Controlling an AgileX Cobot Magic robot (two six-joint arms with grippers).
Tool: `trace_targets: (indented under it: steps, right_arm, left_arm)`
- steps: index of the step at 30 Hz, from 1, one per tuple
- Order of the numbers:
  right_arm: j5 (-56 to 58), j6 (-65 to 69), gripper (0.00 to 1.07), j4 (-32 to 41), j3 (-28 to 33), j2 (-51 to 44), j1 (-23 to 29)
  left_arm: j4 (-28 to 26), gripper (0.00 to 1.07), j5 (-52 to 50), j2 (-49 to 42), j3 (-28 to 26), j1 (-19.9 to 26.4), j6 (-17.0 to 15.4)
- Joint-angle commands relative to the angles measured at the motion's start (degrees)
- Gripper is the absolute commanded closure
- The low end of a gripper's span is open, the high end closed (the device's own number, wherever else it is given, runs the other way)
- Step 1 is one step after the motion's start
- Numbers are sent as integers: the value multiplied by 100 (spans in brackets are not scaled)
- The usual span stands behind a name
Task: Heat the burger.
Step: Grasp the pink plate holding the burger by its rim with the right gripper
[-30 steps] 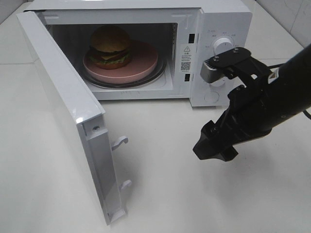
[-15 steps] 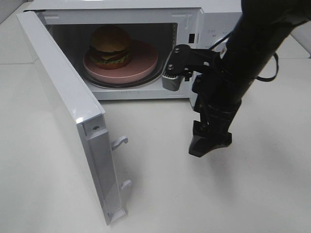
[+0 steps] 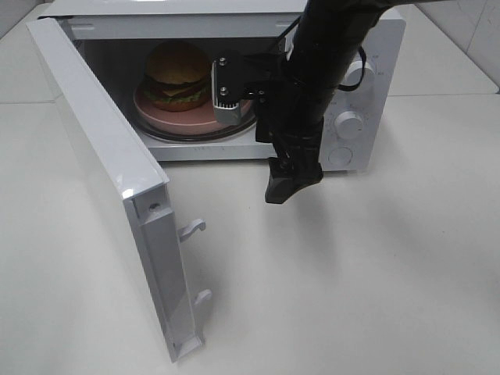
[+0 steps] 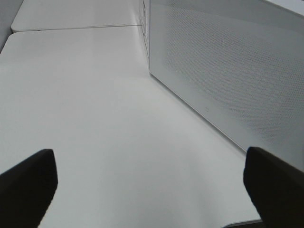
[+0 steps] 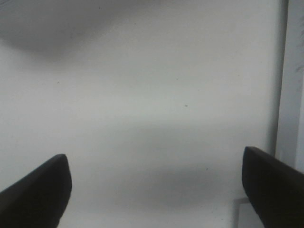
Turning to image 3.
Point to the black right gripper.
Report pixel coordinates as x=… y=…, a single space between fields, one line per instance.
x=282 y=109

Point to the pink round plate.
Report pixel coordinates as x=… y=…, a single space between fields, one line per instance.
x=196 y=121

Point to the upper white power knob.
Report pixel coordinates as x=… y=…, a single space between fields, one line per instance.
x=359 y=74

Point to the round white door release button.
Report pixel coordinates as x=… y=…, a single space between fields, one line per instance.
x=341 y=156

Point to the white microwave oven body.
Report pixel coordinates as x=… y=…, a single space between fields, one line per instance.
x=114 y=38

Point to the burger with lettuce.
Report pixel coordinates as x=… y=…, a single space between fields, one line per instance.
x=177 y=77

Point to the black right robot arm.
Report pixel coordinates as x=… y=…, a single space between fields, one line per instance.
x=328 y=36

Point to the glass microwave turntable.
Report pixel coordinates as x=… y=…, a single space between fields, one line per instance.
x=247 y=121

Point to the white timer knob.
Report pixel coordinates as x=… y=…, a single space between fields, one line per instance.
x=349 y=125

